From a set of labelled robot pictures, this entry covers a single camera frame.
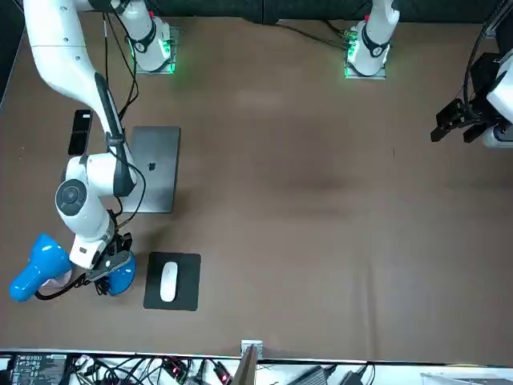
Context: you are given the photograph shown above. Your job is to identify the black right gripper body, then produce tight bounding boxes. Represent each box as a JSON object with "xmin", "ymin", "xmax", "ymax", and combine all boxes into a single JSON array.
[{"xmin": 86, "ymin": 232, "xmax": 134, "ymax": 282}]

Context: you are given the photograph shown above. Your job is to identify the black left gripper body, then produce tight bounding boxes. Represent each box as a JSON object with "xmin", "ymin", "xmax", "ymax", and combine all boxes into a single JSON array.
[{"xmin": 460, "ymin": 51, "xmax": 502, "ymax": 124}]

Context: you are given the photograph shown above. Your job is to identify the blue desk lamp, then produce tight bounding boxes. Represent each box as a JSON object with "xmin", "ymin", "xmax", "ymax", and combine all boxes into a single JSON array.
[{"xmin": 8, "ymin": 233, "xmax": 137, "ymax": 302}]

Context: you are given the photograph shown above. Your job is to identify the grey laptop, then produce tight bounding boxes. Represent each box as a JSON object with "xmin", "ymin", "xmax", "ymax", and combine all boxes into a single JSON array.
[{"xmin": 119, "ymin": 125, "xmax": 182, "ymax": 215}]

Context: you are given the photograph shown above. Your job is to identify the white computer mouse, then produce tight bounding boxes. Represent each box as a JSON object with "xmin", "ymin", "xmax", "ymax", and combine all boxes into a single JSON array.
[{"xmin": 160, "ymin": 261, "xmax": 180, "ymax": 303}]

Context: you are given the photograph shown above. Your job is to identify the black mouse pad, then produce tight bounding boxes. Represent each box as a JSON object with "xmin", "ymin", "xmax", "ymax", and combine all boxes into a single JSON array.
[{"xmin": 143, "ymin": 251, "xmax": 202, "ymax": 312}]

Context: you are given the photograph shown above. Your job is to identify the black phone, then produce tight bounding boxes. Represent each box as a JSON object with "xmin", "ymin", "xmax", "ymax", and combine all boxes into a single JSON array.
[{"xmin": 67, "ymin": 108, "xmax": 95, "ymax": 157}]

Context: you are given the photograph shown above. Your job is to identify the black labelled power adapter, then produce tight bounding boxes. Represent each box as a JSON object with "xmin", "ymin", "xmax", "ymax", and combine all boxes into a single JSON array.
[{"xmin": 7, "ymin": 352, "xmax": 70, "ymax": 385}]

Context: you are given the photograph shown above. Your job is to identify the aluminium frame post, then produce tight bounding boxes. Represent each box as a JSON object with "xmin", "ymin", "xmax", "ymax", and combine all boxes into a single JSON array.
[
  {"xmin": 483, "ymin": 0, "xmax": 513, "ymax": 39},
  {"xmin": 233, "ymin": 339, "xmax": 265, "ymax": 385}
]

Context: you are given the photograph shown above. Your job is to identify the black base cable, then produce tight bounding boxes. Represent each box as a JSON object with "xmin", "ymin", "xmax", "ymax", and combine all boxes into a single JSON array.
[{"xmin": 275, "ymin": 18, "xmax": 350, "ymax": 52}]

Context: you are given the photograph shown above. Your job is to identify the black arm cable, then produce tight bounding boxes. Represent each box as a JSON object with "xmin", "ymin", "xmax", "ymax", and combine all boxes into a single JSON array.
[{"xmin": 101, "ymin": 10, "xmax": 147, "ymax": 226}]

